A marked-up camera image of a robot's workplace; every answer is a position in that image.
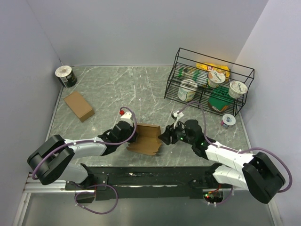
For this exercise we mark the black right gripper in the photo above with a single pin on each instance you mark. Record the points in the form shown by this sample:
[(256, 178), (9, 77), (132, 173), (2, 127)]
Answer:
[(170, 131)]

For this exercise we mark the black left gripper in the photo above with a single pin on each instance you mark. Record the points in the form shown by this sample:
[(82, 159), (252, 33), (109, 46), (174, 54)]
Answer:
[(133, 138)]

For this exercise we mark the brown cardboard box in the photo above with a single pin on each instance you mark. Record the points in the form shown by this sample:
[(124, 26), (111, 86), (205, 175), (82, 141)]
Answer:
[(147, 142), (77, 103)]

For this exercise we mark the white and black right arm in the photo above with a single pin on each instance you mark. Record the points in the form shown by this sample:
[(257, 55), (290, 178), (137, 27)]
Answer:
[(255, 173)]

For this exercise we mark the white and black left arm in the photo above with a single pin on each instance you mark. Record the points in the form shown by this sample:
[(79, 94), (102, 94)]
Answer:
[(52, 160)]

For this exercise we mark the folded brown cardboard box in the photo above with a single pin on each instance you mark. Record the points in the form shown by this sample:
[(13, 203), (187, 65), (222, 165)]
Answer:
[(77, 103)]

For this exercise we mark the white green cup lower shelf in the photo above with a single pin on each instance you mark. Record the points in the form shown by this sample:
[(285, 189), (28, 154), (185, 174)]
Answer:
[(187, 90)]

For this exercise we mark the purple yogurt cup on table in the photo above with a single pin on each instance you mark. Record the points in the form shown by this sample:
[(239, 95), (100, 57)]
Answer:
[(228, 120)]

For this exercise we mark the green snack packet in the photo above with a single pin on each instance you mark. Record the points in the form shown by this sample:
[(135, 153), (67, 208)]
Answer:
[(220, 99)]

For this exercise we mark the green white packet in rack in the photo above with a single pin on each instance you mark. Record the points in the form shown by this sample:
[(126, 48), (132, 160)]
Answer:
[(197, 75)]

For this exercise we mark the yogurt cup upper middle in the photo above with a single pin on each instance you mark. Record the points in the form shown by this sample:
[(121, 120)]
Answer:
[(215, 78)]

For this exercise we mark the dark green noodle cup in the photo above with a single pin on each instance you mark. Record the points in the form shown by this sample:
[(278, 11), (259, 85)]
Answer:
[(66, 76)]

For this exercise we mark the yellow snack bag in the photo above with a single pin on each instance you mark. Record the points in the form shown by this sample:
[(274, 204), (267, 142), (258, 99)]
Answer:
[(219, 68)]

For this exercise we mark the yogurt cup upper right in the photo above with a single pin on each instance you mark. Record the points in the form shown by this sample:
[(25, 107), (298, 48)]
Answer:
[(237, 89)]

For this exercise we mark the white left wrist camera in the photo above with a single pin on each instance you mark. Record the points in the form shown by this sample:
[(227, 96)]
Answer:
[(127, 117)]

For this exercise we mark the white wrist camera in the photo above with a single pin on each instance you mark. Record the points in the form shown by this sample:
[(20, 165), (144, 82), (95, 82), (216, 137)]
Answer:
[(176, 116), (127, 117)]

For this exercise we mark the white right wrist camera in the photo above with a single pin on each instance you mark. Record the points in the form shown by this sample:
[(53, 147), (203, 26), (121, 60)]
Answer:
[(176, 116)]

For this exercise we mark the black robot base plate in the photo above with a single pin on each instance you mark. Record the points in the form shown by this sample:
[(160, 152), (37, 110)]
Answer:
[(150, 182)]

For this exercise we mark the black wire rack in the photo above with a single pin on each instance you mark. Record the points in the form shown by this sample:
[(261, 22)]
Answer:
[(189, 58)]

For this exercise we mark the aluminium frame rail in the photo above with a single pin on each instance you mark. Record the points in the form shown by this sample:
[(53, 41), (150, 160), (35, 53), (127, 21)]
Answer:
[(35, 186)]

